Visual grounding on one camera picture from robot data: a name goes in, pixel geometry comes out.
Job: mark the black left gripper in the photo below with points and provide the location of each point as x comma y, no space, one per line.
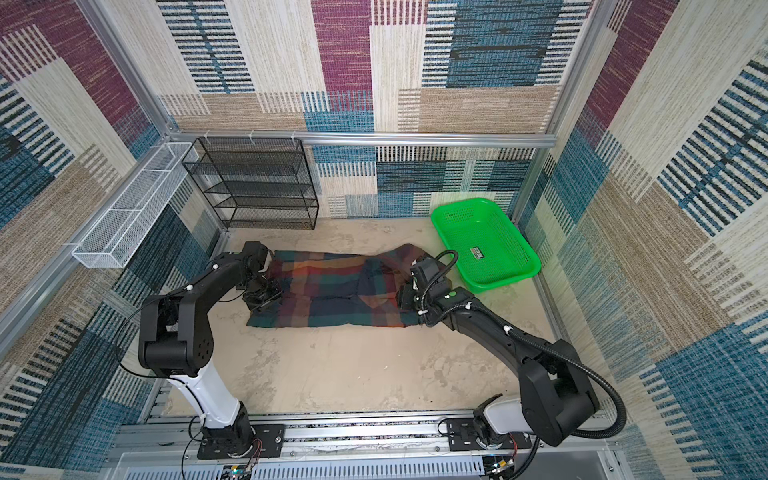
277,295

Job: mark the green plastic basket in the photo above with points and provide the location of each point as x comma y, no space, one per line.
492,253

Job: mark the aluminium back crossbar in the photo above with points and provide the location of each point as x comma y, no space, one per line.
366,139

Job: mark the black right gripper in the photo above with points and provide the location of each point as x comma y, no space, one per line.
404,298

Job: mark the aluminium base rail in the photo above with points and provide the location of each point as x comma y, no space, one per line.
380,445

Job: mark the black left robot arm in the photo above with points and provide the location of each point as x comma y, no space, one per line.
176,343

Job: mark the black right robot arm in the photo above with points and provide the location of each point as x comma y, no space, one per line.
556,396

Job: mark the black wire mesh shelf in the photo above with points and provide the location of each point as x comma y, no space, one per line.
255,182

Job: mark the plaid long sleeve shirt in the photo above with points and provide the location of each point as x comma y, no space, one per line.
321,289

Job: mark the aluminium frame post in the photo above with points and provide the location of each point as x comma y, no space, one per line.
564,104

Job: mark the white wire mesh tray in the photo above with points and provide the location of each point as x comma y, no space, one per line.
114,238

